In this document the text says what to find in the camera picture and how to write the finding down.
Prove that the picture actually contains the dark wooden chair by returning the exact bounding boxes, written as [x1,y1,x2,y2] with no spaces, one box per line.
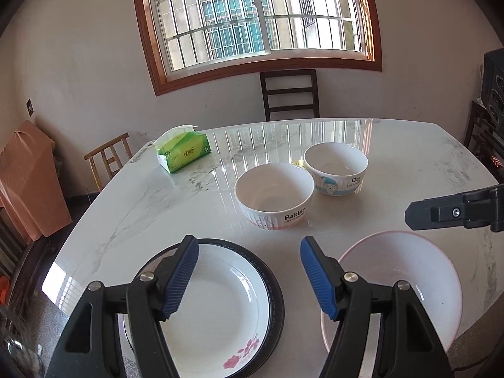
[260,69,320,121]

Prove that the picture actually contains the large pink bowl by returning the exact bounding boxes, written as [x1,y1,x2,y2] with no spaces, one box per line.
[337,231,462,376]

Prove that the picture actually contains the large blue floral plate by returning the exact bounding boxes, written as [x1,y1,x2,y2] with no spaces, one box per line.
[118,237,285,378]

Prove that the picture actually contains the white pink-flower plate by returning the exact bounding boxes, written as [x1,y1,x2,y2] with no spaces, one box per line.
[123,242,272,378]

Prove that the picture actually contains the white Rabbit bowl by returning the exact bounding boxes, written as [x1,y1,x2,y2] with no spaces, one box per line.
[234,163,315,230]

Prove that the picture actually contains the black wall switch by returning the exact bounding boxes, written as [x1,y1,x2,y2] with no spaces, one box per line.
[26,99,34,117]

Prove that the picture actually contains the large barred window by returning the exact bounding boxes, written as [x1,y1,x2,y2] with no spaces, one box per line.
[133,0,383,96]

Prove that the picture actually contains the orange cloth-covered furniture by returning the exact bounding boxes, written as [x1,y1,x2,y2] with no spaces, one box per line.
[1,120,72,244]

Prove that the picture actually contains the green tissue pack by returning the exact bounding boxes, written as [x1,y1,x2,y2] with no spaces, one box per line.
[154,125,211,174]

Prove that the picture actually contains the light wooden chair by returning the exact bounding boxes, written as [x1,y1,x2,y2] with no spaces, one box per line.
[84,132,132,191]

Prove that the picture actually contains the white Dog bowl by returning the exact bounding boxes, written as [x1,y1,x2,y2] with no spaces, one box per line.
[303,142,368,196]

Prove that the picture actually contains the dark wooden side cabinet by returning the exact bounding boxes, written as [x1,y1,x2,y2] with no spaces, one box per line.
[463,101,503,184]

